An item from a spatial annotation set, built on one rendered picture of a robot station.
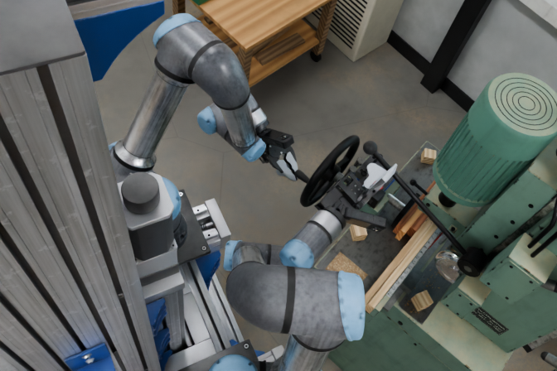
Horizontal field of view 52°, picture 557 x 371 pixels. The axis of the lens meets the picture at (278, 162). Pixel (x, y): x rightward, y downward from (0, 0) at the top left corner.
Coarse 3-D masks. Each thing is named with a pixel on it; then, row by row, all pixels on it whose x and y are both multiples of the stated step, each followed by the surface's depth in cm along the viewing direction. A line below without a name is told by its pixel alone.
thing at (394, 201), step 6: (390, 198) 164; (396, 198) 165; (390, 204) 165; (396, 204) 164; (402, 204) 164; (408, 204) 160; (402, 210) 159; (408, 210) 161; (402, 216) 159; (396, 222) 163
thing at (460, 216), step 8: (432, 192) 154; (424, 200) 155; (432, 200) 153; (432, 208) 155; (440, 208) 152; (448, 208) 152; (456, 208) 153; (464, 208) 153; (472, 208) 153; (440, 216) 154; (448, 216) 152; (456, 216) 151; (464, 216) 152; (472, 216) 152; (448, 224) 154; (456, 224) 152; (464, 224) 150; (456, 232) 154
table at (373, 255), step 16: (432, 144) 184; (416, 160) 180; (400, 176) 176; (416, 176) 177; (432, 176) 178; (400, 192) 173; (416, 192) 174; (384, 208) 170; (368, 240) 163; (384, 240) 164; (400, 240) 165; (352, 256) 160; (368, 256) 161; (384, 256) 161; (368, 272) 158; (368, 288) 156; (368, 320) 155
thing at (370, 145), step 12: (372, 144) 137; (396, 180) 138; (408, 192) 138; (420, 204) 138; (432, 216) 138; (444, 228) 138; (456, 240) 139; (468, 252) 138; (480, 252) 138; (468, 264) 137; (480, 264) 136
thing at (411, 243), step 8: (416, 232) 162; (424, 232) 163; (416, 240) 161; (408, 248) 159; (400, 256) 158; (392, 264) 156; (384, 272) 154; (392, 272) 155; (384, 280) 153; (376, 288) 152; (368, 296) 150
